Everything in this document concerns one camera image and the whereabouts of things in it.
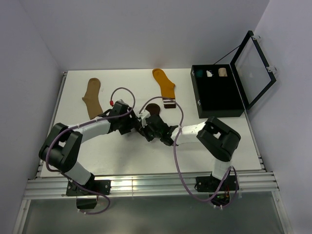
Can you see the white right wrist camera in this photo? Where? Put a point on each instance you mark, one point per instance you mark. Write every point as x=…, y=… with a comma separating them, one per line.
x=144, y=115

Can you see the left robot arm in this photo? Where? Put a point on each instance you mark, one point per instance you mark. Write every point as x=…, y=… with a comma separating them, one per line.
x=61, y=147

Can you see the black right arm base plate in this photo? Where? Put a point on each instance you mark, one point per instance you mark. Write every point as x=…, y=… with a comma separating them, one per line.
x=210, y=184

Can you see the tan ribbed sock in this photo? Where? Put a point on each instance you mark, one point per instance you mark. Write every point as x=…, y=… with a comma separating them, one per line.
x=91, y=98

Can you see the dark brown striped-cuff sock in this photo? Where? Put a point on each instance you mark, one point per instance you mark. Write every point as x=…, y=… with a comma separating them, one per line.
x=153, y=108

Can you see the black storage box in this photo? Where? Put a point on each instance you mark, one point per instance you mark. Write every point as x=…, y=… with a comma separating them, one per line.
x=216, y=96

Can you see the mustard yellow striped-cuff sock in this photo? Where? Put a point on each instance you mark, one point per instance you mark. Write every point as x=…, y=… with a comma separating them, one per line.
x=167, y=88

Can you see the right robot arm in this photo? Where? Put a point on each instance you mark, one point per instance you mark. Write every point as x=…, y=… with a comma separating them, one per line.
x=217, y=137

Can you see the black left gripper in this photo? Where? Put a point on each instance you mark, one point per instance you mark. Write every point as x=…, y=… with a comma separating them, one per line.
x=132, y=122

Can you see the aluminium front frame rails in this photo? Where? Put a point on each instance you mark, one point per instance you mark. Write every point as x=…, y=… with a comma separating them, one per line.
x=144, y=185

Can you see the beige rolled sock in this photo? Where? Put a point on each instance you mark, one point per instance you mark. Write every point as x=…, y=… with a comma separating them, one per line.
x=222, y=72

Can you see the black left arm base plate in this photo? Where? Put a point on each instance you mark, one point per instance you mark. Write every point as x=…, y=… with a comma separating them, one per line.
x=96, y=187

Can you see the aluminium table edge rail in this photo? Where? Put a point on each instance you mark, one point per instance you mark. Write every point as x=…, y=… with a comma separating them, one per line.
x=41, y=163

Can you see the glass box lid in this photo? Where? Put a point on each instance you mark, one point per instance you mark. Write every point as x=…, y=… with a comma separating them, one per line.
x=252, y=72

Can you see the teal rolled sock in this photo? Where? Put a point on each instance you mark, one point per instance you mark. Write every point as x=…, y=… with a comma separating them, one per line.
x=199, y=73

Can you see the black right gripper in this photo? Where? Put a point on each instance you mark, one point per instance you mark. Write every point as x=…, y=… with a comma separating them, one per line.
x=145, y=133

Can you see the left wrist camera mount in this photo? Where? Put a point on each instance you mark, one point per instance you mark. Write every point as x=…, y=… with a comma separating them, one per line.
x=113, y=103

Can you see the white rolled sock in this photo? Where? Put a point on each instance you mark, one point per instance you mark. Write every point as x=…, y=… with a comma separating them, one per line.
x=209, y=74

